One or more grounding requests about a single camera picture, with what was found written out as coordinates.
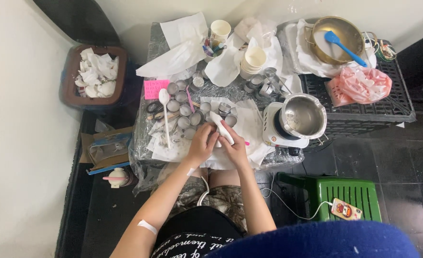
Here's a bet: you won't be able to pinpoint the person's right hand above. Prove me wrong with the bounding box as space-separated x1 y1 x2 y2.
217 120 250 170

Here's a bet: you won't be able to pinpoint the person's left hand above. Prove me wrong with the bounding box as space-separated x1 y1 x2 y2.
186 123 220 166

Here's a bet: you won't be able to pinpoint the white plastic scraper tool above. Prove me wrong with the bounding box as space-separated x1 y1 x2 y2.
209 111 236 146

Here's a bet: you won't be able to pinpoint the white tissue paper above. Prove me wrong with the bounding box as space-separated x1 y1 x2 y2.
196 96 275 171

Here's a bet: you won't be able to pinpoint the group of metal tealight cups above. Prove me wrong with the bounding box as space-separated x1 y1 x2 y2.
166 71 238 140

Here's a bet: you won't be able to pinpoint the pink stick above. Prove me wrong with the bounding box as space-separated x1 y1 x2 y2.
186 86 196 114

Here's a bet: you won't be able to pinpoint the white electric hot plate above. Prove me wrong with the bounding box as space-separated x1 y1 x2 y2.
262 102 311 157

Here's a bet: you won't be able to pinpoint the wooden stick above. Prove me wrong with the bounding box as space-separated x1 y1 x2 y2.
146 110 180 121

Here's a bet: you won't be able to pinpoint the white plastic spoon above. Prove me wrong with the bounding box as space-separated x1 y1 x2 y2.
158 88 172 150

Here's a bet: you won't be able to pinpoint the person's camouflage shorts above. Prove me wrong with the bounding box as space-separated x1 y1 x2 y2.
168 183 248 233

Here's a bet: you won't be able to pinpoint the heap of empty metal cups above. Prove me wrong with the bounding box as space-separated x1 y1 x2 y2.
243 67 288 101

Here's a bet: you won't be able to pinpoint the clear plastic table cover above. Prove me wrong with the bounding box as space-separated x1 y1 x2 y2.
129 21 306 196

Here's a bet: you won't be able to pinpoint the pink sticky note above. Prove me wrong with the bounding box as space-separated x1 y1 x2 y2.
144 79 171 100

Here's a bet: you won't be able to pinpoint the steel melting pot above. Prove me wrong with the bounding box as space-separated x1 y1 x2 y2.
278 93 328 140

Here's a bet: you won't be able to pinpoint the stack of white paper cups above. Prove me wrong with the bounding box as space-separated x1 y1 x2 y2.
239 46 268 80

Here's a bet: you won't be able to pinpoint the cup of coloured pens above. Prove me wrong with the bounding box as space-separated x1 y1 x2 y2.
202 37 228 64

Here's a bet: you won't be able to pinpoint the large white paper sheets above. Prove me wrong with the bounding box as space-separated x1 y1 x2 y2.
136 12 209 79

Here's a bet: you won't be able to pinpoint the person's black printed shirt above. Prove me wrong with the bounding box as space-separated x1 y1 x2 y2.
150 206 244 258

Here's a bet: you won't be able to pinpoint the single white paper cup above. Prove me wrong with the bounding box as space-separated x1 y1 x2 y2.
210 19 232 43

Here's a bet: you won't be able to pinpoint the open cardboard box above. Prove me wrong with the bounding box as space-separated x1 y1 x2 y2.
78 126 135 176

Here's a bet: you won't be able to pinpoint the large white bandage strip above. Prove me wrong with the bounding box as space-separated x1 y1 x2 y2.
137 219 158 236

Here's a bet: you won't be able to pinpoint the white paper towel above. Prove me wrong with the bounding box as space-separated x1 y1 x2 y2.
295 18 377 79

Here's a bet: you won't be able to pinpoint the clear crumpled plastic bag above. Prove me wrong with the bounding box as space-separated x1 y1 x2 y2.
234 16 279 44

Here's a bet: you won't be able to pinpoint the green plastic stool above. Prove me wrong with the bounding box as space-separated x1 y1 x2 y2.
276 172 383 223

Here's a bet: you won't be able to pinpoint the brown bin with paper waste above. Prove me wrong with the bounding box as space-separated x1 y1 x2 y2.
59 44 130 110

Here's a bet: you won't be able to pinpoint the blue fleece cloth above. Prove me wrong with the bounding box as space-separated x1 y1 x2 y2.
203 220 422 258

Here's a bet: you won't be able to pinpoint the phone with cartoon case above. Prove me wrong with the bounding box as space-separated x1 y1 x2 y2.
330 197 363 221

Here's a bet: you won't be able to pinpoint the black plastic crate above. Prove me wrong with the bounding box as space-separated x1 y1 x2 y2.
299 39 417 145

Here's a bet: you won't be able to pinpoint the pink plastic bag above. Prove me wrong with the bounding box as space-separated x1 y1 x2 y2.
324 67 393 108

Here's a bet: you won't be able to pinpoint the blue silicone spatula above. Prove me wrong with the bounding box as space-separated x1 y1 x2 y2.
324 30 369 68

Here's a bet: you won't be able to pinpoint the black handled scissors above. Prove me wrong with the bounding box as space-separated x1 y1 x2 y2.
146 101 166 121

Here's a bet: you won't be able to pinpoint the white cord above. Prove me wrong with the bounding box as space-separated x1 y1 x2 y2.
196 175 211 207

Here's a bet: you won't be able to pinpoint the white charging cable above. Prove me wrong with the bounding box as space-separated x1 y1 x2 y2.
261 172 334 220

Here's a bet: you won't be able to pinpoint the white bottle with pink handle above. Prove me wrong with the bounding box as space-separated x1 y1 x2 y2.
102 167 130 189

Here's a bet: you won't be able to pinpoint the brass two-handled pan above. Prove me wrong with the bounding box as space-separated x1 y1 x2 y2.
304 16 378 66

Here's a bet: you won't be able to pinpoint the green basket with cords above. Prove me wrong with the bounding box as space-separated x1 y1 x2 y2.
374 40 397 62

